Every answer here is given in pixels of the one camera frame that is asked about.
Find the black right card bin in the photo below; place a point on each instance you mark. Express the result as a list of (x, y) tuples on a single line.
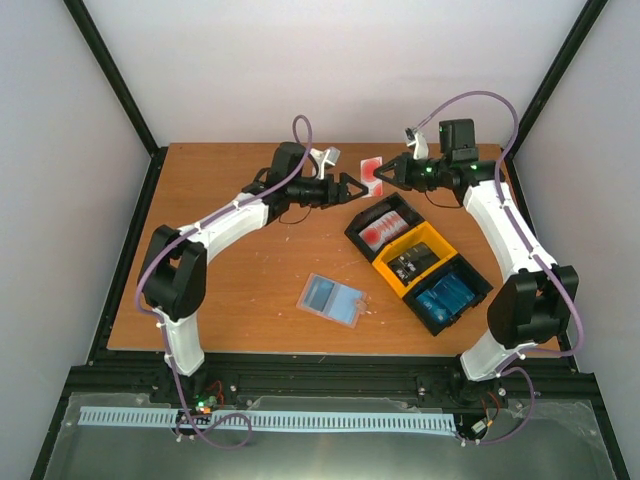
[(472, 278)]

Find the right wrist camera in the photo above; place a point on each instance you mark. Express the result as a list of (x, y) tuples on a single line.
[(417, 143)]

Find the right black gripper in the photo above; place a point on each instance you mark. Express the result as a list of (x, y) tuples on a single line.
[(401, 177)]

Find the blue card stack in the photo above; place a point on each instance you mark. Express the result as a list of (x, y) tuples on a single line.
[(446, 298)]

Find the yellow middle card bin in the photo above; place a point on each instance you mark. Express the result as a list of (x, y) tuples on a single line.
[(424, 232)]

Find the blue credit card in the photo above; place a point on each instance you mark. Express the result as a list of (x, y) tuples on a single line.
[(319, 293)]

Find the red white card stack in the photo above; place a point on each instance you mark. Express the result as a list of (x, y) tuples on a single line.
[(383, 230)]

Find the black left card bin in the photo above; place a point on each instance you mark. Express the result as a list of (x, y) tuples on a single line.
[(394, 202)]

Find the black frame post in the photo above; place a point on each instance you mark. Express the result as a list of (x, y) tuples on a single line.
[(87, 27), (571, 45)]

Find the light blue cable duct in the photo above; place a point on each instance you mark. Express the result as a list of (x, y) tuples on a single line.
[(280, 421)]

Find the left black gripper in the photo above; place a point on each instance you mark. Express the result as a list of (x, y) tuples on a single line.
[(329, 198)]

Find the left black frame post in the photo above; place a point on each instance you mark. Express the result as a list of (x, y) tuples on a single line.
[(87, 27)]

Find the black card stack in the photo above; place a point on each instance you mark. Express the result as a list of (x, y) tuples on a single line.
[(413, 262)]

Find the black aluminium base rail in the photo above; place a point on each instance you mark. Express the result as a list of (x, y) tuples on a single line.
[(425, 382)]

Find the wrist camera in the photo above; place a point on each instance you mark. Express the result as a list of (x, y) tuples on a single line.
[(323, 160), (417, 143)]

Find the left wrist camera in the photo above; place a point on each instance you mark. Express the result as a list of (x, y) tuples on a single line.
[(323, 160)]

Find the right black frame post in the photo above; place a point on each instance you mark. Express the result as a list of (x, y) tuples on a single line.
[(571, 45)]

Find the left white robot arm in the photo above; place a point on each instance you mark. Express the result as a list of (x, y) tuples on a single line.
[(172, 281)]

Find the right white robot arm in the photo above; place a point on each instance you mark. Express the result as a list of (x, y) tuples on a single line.
[(536, 300)]

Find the black card bin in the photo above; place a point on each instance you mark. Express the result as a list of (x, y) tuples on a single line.
[(472, 278), (394, 202)]

